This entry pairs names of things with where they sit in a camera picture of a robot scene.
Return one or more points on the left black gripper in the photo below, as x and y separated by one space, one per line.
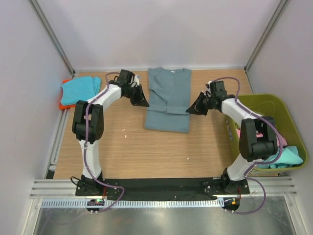
140 100

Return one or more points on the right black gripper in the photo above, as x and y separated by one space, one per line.
196 108

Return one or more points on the grey blue t shirt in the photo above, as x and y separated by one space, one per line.
169 98

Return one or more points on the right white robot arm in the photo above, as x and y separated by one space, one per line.
252 150

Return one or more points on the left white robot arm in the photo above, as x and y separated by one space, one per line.
88 126

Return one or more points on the folded turquoise t shirt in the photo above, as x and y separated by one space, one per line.
82 88

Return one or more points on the pink t shirt in basket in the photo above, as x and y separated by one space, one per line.
284 142

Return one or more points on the olive green plastic basket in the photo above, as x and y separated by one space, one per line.
271 106

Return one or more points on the folded orange t shirt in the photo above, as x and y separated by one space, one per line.
63 107

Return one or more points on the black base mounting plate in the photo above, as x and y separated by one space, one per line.
115 191

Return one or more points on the turquoise t shirt in basket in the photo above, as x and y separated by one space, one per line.
289 158

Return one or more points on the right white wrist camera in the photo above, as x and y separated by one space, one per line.
208 91

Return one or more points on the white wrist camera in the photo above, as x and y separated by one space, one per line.
208 91
136 81

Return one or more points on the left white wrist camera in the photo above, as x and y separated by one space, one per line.
136 81

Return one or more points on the white slotted cable duct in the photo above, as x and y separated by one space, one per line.
132 203

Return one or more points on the aluminium front frame rail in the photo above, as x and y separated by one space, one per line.
274 186

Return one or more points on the right aluminium corner post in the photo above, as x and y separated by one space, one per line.
280 8

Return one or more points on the aluminium corner post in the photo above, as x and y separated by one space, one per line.
280 8
52 36

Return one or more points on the left aluminium corner post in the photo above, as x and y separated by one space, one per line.
52 36

